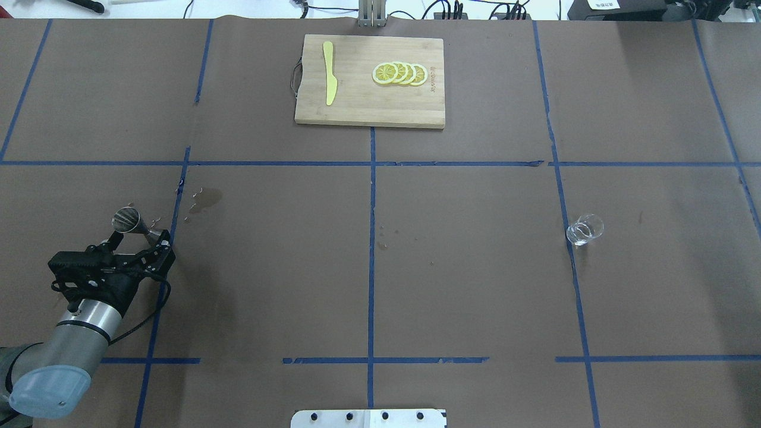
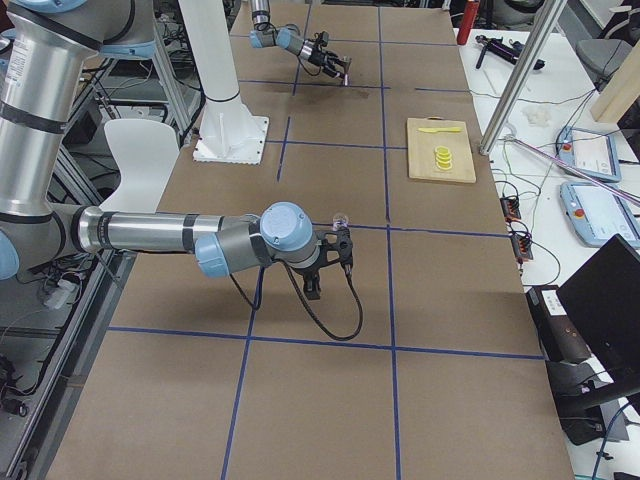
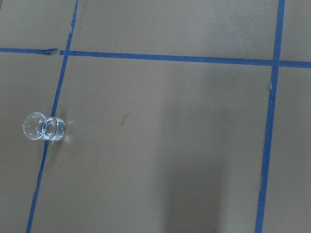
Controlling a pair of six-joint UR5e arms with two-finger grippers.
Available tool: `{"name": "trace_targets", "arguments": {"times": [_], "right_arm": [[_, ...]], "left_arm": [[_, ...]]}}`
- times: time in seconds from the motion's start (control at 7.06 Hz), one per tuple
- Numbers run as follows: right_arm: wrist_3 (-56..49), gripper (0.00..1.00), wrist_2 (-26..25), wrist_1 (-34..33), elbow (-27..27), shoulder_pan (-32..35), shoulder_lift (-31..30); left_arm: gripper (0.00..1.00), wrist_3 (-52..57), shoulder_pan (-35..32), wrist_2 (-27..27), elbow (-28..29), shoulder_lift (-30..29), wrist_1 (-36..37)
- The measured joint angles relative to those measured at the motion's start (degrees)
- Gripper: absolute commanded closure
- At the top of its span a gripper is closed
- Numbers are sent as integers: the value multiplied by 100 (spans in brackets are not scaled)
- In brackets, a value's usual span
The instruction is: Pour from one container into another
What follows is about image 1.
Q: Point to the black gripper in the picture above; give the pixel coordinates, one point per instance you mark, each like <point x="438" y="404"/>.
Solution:
<point x="116" y="288"/>

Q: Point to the steel double jigger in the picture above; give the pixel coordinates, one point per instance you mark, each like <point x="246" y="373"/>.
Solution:
<point x="128" y="221"/>

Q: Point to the clear glass cup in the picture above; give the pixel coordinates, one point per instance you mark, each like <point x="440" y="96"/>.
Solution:
<point x="585" y="229"/>

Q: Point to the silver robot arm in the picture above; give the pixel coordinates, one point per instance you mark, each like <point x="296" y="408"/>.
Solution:
<point x="48" y="380"/>

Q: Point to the yellow plastic knife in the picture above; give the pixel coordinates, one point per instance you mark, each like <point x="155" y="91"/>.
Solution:
<point x="331" y="80"/>

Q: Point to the bamboo cutting board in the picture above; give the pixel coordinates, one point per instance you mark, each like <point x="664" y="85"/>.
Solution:
<point x="359" y="100"/>

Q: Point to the lemon slice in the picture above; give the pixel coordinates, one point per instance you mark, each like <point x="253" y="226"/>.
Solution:
<point x="385" y="73"/>
<point x="403" y="72"/>
<point x="411" y="74"/>
<point x="421" y="75"/>

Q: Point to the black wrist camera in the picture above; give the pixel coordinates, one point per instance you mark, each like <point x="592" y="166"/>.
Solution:
<point x="76" y="267"/>

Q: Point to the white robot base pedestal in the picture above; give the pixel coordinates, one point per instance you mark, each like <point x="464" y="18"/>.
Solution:
<point x="424" y="417"/>

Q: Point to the aluminium frame post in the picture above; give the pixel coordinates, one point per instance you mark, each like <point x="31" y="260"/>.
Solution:
<point x="372" y="13"/>

